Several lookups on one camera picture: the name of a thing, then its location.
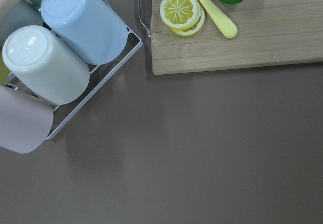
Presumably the front lemon slice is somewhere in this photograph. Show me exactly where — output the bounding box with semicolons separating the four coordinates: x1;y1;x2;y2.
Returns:
159;0;205;36

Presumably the yellow plastic knife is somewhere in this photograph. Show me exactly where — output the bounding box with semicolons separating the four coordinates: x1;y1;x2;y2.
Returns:
199;0;238;38

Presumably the white cup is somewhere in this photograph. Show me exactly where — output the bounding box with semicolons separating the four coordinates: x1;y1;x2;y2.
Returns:
2;25;90;105

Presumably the light blue cup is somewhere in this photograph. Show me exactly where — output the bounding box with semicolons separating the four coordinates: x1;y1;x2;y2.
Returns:
41;0;128;65

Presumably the pink cup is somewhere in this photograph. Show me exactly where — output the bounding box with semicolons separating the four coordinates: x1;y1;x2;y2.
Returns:
1;86;53;154

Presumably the bamboo cutting board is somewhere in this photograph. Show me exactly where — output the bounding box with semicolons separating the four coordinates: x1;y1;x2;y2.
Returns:
150;0;322;75

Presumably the yellow cup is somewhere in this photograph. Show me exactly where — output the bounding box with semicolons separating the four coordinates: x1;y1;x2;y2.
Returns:
0;57;11;85

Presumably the grey green cup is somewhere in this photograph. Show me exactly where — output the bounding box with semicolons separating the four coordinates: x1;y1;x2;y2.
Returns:
1;0;43;48

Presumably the white wire cup rack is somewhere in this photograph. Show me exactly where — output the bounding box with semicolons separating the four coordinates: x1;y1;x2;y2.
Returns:
4;0;143;141

